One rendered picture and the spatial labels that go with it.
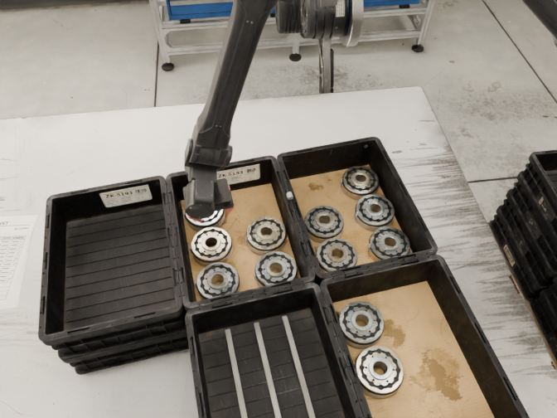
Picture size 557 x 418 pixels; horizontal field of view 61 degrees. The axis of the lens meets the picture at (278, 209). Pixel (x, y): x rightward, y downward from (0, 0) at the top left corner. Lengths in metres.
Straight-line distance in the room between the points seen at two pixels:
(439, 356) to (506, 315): 0.32
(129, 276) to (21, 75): 2.42
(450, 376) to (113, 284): 0.81
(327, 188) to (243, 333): 0.48
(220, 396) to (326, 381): 0.23
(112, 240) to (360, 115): 0.98
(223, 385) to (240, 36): 0.71
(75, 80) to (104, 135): 1.56
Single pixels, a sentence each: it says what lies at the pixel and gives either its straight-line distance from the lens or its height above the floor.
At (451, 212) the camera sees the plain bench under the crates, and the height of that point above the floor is 0.70.
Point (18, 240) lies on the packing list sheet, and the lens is 1.58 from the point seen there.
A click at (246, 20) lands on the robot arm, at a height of 1.48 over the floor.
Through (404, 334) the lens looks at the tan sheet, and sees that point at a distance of 1.15.
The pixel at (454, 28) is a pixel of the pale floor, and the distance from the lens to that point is 3.74.
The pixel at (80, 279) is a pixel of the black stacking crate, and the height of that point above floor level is 0.83.
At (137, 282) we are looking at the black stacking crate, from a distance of 1.22.
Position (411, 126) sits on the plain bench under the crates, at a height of 0.70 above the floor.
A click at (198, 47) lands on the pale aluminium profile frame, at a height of 0.14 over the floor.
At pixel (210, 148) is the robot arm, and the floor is 1.21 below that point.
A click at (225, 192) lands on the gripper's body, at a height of 1.04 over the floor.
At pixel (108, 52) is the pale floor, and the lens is 3.48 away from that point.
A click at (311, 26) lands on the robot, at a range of 1.39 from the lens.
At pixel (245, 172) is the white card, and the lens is 1.29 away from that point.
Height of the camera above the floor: 1.86
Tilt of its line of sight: 53 degrees down
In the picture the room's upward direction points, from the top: straight up
